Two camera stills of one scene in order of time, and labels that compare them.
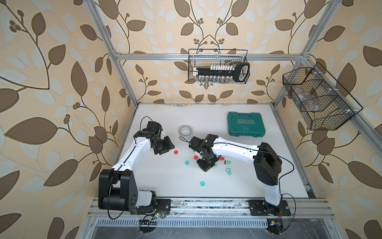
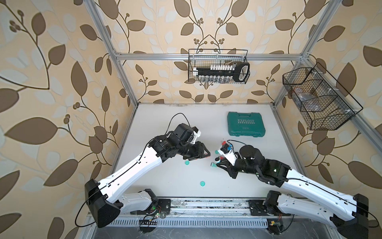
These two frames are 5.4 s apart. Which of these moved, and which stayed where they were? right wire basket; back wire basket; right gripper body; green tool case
Moved: right gripper body
Stayed: back wire basket; green tool case; right wire basket
